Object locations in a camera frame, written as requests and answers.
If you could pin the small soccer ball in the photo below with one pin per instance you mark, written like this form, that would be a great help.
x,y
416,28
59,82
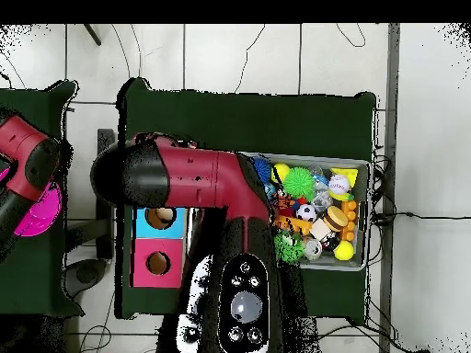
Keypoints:
x,y
306,212

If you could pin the blue globe ball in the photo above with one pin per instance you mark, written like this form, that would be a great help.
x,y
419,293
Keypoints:
x,y
269,190

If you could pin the yellow ball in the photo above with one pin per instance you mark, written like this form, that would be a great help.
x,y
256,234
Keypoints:
x,y
344,250
282,172

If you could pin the green cloth side table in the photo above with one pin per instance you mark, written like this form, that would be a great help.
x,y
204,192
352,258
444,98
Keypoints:
x,y
36,275

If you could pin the wooden box with three holes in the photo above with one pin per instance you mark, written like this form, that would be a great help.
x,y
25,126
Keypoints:
x,y
147,264

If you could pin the white baseball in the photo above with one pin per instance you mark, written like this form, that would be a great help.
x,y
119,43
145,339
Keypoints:
x,y
338,184

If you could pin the pink round object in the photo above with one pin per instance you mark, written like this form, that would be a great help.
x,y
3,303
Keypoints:
x,y
44,213

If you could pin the black rod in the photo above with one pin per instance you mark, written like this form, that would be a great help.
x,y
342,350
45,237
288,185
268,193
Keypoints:
x,y
92,35

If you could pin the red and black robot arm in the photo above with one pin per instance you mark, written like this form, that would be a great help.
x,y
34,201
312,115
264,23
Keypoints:
x,y
22,154
213,180

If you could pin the round wooden burger toy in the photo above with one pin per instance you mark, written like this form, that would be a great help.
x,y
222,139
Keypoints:
x,y
335,218

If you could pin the plain wooden cube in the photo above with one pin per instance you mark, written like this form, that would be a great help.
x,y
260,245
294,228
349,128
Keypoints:
x,y
319,228

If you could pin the dark green table cloth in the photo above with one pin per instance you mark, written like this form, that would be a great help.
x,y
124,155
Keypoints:
x,y
250,121

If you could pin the green spiky rubber ball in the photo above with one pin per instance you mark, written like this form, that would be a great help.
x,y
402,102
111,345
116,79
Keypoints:
x,y
298,183

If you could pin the silver mesh bin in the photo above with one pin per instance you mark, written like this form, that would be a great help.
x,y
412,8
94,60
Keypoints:
x,y
331,265

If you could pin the blue spiky rubber ball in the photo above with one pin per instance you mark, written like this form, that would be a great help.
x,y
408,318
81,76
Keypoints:
x,y
263,169

